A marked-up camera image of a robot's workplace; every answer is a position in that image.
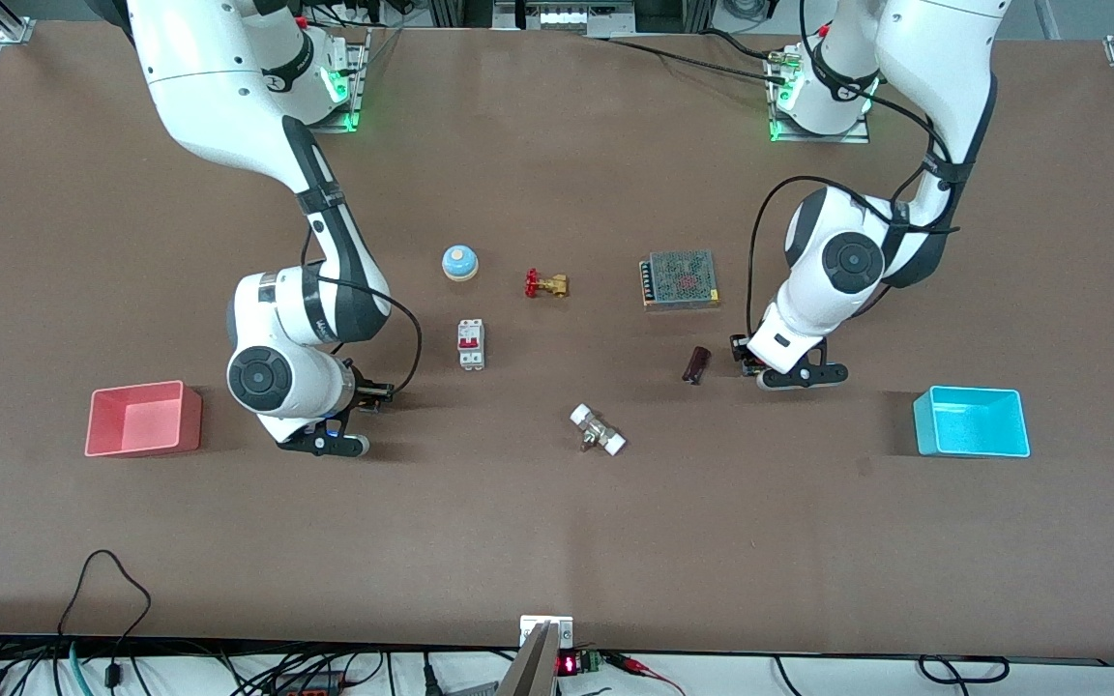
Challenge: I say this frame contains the metal mesh power supply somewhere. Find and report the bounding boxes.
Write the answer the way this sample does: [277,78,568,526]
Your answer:
[639,249,722,311]

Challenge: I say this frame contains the pink plastic bin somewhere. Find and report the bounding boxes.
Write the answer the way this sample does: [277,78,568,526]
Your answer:
[84,380,203,458]

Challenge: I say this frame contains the cyan plastic bin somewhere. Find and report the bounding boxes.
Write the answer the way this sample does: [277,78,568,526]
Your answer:
[912,385,1032,458]

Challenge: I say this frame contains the white-capped metal fitting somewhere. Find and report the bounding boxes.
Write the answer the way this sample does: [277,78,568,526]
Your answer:
[569,403,628,457]

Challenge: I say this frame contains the blue call bell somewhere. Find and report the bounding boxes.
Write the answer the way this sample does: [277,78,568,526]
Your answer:
[441,243,480,283]

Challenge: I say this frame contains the red alligator clip lead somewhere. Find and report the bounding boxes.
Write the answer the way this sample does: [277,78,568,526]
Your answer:
[603,652,686,696]

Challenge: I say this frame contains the white device behind table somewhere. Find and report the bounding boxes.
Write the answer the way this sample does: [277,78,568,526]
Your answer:
[494,0,637,38]

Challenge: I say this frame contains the black looped cable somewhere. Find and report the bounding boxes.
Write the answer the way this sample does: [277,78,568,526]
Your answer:
[57,549,154,689]

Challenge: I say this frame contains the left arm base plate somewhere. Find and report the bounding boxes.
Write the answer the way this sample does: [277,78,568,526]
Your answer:
[767,43,871,145]

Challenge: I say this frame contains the aluminium camera stand pole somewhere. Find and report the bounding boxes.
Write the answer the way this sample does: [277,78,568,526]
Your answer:
[496,615,575,696]

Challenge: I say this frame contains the black coiled cable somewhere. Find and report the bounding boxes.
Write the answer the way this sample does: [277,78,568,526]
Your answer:
[918,654,1011,686]

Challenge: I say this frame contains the black cable on table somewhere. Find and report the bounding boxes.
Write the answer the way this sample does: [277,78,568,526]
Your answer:
[603,29,795,86]

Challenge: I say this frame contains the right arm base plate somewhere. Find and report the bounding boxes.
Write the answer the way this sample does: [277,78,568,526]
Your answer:
[306,27,367,134]

